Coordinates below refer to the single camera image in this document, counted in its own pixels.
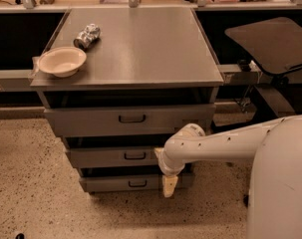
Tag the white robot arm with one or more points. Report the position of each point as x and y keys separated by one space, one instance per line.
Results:
x=275 y=147

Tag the grey drawer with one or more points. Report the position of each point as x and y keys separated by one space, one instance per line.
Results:
x=111 y=156
x=127 y=120
x=121 y=183

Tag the black office chair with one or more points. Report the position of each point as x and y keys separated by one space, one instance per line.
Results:
x=269 y=56

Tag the grey drawer cabinet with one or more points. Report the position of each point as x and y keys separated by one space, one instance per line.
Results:
x=145 y=57

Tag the grey top drawer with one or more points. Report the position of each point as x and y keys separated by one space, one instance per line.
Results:
x=127 y=120

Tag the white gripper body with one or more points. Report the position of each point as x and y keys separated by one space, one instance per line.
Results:
x=165 y=167

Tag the grey bottom drawer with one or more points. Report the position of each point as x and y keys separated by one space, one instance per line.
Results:
x=121 y=183

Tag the white paper bowl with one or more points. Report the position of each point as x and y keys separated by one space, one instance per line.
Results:
x=62 y=62

